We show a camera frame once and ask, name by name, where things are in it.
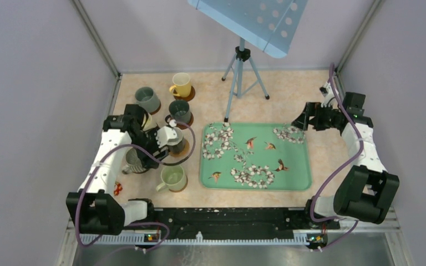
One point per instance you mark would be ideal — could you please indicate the red owl sticker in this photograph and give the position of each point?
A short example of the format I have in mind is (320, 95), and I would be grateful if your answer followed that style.
(117, 188)

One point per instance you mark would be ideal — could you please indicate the grey ribbed mug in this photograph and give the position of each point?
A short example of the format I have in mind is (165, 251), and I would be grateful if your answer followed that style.
(147, 98)

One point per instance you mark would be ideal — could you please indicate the black white-lined mug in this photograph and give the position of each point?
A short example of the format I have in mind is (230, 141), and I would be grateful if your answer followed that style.
(179, 136)

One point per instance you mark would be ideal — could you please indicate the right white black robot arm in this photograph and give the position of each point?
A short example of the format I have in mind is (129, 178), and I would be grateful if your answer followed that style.
(368, 189)

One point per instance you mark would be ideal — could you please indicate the dark brown wooden coaster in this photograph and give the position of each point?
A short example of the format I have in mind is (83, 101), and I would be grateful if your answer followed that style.
(156, 110)
(181, 126)
(188, 98)

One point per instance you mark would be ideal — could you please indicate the light woven rattan coaster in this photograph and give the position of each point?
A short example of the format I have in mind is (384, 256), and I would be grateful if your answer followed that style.
(185, 150)

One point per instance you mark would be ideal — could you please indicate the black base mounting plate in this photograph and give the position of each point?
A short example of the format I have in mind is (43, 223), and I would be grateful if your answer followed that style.
(231, 223)

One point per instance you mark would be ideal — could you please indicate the grey striped mug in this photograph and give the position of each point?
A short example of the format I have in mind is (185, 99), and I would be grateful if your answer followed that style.
(133, 162)

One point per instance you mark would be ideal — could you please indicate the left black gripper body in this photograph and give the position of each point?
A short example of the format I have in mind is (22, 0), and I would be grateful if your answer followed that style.
(148, 142)

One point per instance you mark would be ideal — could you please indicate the cream mug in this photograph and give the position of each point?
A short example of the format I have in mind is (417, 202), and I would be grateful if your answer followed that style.
(148, 123)

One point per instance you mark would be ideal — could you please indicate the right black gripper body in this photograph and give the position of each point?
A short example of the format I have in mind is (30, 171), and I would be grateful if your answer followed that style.
(325, 117)

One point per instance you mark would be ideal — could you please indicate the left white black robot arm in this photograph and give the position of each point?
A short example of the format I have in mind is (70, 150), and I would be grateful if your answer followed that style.
(93, 207)

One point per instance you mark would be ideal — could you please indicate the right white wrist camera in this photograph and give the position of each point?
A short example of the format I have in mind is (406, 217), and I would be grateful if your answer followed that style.
(329, 92)

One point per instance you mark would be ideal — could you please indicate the light green mug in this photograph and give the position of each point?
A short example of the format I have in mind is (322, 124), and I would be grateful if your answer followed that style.
(173, 178)

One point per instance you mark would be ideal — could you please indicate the green floral serving tray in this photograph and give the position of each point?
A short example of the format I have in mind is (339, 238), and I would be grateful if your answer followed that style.
(254, 156)

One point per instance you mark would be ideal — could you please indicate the yellow mug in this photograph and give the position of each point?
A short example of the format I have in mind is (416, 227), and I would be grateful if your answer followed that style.
(181, 85)

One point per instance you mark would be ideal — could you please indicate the blue tripod stand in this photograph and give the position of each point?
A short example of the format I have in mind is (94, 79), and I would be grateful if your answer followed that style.
(236, 65)

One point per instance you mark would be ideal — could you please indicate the blue perforated panel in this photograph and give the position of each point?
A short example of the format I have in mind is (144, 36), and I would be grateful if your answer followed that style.
(268, 25)

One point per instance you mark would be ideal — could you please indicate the dark grey mug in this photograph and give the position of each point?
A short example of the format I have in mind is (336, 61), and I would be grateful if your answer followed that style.
(179, 110)

